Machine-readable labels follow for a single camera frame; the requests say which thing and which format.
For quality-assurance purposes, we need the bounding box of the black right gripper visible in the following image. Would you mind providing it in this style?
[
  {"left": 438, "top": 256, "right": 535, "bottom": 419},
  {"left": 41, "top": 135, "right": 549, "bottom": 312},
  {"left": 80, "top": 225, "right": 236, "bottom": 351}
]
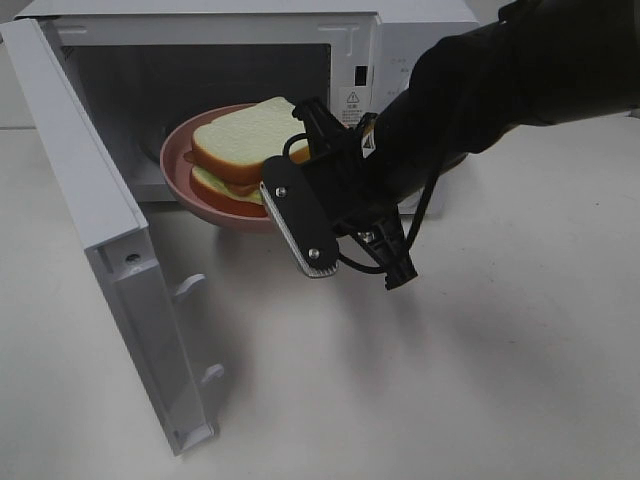
[{"left": 259, "top": 97, "right": 398, "bottom": 278}]

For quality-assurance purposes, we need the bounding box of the toy bread sandwich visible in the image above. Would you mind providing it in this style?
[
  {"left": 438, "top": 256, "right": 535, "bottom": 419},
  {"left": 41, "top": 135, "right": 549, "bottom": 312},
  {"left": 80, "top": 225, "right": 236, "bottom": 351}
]
[{"left": 187, "top": 97, "right": 305, "bottom": 218}]

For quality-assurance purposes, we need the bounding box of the pink round plate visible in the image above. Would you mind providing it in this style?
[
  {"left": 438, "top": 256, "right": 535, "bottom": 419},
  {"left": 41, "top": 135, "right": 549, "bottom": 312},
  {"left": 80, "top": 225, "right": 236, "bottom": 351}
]
[{"left": 160, "top": 103, "right": 272, "bottom": 233}]

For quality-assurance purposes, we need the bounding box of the white microwave door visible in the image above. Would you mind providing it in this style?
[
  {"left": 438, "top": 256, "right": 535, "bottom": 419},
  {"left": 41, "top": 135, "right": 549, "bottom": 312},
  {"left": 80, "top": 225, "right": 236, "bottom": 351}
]
[{"left": 1, "top": 19, "right": 215, "bottom": 455}]

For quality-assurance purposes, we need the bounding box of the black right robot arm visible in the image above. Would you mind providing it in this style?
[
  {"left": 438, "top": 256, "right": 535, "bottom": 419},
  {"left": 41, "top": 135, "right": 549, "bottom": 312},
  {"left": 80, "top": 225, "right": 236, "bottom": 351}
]
[{"left": 260, "top": 0, "right": 639, "bottom": 289}]

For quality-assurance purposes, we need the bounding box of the white microwave oven body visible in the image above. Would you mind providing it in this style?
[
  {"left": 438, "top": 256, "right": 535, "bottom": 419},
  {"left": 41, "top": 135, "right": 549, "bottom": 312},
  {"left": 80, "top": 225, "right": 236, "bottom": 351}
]
[{"left": 13, "top": 1, "right": 476, "bottom": 207}]

